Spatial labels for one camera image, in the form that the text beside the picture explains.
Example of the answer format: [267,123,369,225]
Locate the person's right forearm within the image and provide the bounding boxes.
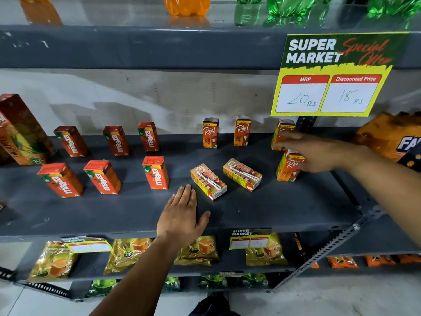
[342,145,421,248]

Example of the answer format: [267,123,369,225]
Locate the group of red juice cartons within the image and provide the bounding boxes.
[37,122,169,198]

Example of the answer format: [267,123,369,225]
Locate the person's right hand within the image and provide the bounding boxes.
[274,131,354,174]

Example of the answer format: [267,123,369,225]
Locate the group of orange juice boxes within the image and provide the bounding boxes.
[190,116,296,201]

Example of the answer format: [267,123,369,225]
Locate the green packet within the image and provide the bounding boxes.
[163,276,183,292]
[198,275,228,289]
[242,273,269,289]
[86,279,121,298]

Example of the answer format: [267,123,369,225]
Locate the yellow green price sign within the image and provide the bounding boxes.
[271,32,410,117]

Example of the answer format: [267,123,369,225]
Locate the small yellow price tag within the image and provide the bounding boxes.
[229,229,273,251]
[61,236,114,255]

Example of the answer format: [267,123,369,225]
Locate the person's left hand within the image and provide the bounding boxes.
[157,185,211,246]

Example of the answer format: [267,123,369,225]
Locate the single orange juice carton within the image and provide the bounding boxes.
[276,149,306,182]

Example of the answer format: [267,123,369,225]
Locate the grey metal shelf rack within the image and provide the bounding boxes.
[0,0,421,301]

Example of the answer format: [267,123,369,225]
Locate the shrink-wrapped orange soda pack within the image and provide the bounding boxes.
[353,111,421,172]

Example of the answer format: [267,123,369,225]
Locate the large pineapple juice carton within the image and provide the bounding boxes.
[0,93,57,166]

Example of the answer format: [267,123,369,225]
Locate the yellow tea packet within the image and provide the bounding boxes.
[174,235,220,268]
[28,241,78,283]
[245,234,289,267]
[103,238,155,276]

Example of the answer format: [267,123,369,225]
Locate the person's dark clothing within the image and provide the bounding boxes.
[189,294,241,316]

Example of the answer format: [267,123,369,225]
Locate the slotted grey metal angle post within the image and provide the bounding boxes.
[269,207,386,293]

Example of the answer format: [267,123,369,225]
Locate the person's left forearm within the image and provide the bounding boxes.
[89,237,186,316]

